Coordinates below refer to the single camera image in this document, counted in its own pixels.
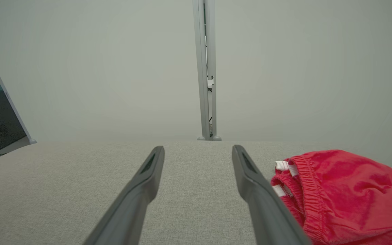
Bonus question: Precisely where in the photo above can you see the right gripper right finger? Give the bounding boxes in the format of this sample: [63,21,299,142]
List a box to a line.
[232,145,312,245]

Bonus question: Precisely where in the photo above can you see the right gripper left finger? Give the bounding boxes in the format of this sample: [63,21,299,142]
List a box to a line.
[83,146,165,245]

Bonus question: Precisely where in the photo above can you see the red shorts with white hem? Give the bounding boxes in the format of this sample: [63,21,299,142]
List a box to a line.
[270,149,392,245]

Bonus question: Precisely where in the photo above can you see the grey metal partition post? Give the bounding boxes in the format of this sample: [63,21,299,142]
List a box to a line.
[192,0,217,141]

